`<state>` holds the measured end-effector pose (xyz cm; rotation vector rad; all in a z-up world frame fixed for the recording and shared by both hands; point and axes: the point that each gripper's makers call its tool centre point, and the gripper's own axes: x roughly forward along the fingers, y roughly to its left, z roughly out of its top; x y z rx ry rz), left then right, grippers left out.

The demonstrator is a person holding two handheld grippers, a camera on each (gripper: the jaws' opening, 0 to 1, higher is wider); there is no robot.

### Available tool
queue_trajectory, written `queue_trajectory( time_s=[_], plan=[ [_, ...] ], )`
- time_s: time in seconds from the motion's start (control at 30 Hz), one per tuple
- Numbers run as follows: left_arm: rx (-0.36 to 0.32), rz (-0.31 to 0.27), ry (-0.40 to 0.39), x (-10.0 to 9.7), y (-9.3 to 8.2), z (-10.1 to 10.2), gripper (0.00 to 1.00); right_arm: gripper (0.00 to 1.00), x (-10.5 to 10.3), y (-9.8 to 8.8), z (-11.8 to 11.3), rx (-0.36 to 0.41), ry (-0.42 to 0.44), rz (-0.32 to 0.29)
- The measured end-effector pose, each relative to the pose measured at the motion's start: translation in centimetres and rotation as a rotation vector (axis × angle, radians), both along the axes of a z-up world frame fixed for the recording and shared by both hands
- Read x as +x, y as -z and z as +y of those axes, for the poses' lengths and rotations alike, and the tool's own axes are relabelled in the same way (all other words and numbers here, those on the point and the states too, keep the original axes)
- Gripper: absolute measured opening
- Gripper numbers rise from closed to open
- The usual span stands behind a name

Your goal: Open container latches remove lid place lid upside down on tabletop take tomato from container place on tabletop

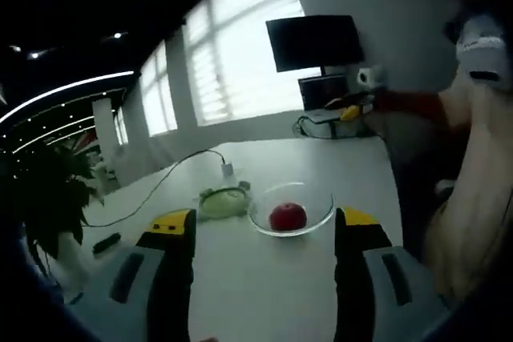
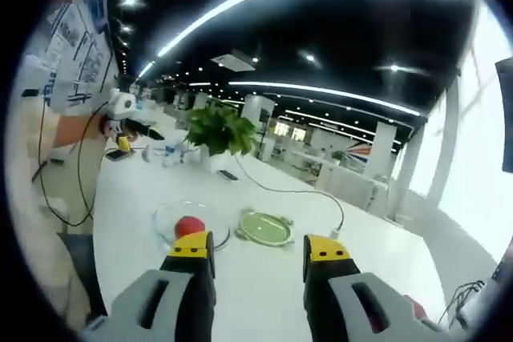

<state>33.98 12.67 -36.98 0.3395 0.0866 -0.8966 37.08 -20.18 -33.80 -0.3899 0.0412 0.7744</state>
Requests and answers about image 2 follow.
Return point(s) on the red tomato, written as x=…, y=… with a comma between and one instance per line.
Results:
x=190, y=226

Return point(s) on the black remote control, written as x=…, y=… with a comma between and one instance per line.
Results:
x=228, y=175

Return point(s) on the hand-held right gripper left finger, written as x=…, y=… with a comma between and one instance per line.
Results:
x=168, y=306

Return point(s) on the person's right hand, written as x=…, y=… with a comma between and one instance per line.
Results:
x=418, y=312

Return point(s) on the person's white printed shirt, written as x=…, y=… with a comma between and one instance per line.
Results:
x=76, y=45

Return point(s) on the potted green plant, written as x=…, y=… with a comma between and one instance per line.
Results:
x=220, y=129

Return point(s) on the white tabletop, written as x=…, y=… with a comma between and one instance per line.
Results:
x=260, y=278

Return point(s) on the ceiling air vent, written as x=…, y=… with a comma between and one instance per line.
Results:
x=234, y=60

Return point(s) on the person's beige trousers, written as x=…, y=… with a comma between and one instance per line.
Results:
x=40, y=238

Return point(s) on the clear glass container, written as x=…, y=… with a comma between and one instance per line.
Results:
x=164, y=218

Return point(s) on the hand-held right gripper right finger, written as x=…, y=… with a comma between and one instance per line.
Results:
x=340, y=310

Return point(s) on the person's left hand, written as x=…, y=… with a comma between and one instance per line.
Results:
x=110, y=126

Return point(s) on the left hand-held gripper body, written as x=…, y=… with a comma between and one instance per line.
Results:
x=120, y=103

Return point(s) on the dark smartphone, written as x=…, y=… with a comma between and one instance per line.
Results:
x=119, y=155

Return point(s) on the colourful striped banner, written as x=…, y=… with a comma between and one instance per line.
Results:
x=360, y=153

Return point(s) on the white charger plug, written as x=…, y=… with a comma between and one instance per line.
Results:
x=334, y=233

